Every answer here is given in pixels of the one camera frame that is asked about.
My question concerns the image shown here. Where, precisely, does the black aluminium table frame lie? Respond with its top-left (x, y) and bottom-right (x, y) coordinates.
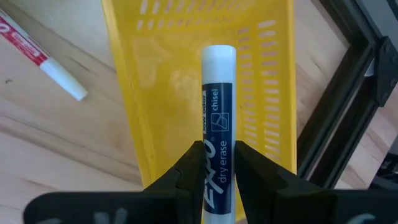
top-left (297, 0), bottom-right (398, 190)

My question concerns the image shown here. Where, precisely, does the blue Expo dry-erase marker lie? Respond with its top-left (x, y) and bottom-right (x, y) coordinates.
top-left (201, 45), bottom-right (237, 224)

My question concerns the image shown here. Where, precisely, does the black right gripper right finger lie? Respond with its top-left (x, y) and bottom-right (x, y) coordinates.
top-left (234, 139), bottom-right (398, 224)

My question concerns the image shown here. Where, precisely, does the thin red white marker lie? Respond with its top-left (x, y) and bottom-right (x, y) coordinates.
top-left (0, 7), bottom-right (89, 102)

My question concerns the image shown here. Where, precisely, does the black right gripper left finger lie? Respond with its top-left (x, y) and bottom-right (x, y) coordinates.
top-left (23, 139), bottom-right (206, 224)

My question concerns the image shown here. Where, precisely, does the yellow plastic basket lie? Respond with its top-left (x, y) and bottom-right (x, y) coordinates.
top-left (101, 0), bottom-right (298, 222)

